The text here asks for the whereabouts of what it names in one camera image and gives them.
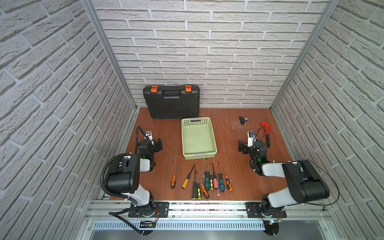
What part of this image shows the orange black curved screwdriver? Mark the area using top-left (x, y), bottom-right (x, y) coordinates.
top-left (224, 172), bottom-right (233, 192)

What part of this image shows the yellow handled screwdriver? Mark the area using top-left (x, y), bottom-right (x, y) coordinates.
top-left (182, 165), bottom-right (196, 189)

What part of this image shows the clear handled screwdriver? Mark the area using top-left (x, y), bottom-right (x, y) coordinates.
top-left (215, 171), bottom-right (221, 196)

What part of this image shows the black yellow striped screwdriver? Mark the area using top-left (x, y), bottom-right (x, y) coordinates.
top-left (192, 171), bottom-right (198, 200)

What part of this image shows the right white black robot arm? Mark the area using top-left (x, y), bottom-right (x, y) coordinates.
top-left (238, 131), bottom-right (331, 219)

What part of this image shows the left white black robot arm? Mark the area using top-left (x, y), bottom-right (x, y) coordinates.
top-left (100, 127), bottom-right (163, 218)

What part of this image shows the light green plastic bin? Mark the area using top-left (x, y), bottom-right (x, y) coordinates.
top-left (181, 117), bottom-right (218, 160)

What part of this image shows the black yellow dotted screwdriver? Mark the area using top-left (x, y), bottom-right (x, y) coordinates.
top-left (209, 163), bottom-right (214, 190)

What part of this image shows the green black large screwdriver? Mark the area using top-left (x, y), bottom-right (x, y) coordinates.
top-left (204, 159), bottom-right (210, 191)

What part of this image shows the orange slim screwdriver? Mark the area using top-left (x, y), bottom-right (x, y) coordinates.
top-left (198, 178), bottom-right (209, 199)

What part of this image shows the small black metal part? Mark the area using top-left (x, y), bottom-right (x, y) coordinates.
top-left (239, 117), bottom-right (249, 125)

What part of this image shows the red pipe wrench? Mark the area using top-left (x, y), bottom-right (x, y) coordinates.
top-left (260, 122), bottom-right (271, 148)

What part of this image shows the black plastic tool case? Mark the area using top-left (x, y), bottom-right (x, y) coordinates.
top-left (143, 85), bottom-right (200, 120)

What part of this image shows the pink handled screwdriver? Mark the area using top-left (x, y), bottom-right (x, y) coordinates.
top-left (212, 164), bottom-right (219, 189)

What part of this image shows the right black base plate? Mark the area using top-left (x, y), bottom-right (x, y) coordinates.
top-left (245, 202), bottom-right (287, 219)

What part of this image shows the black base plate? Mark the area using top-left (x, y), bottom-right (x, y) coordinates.
top-left (245, 202), bottom-right (287, 219)
top-left (128, 202), bottom-right (170, 219)

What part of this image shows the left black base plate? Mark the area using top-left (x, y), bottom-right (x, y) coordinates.
top-left (128, 202), bottom-right (170, 219)

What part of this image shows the aluminium rail frame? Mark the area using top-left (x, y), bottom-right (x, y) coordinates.
top-left (83, 200), bottom-right (331, 232)

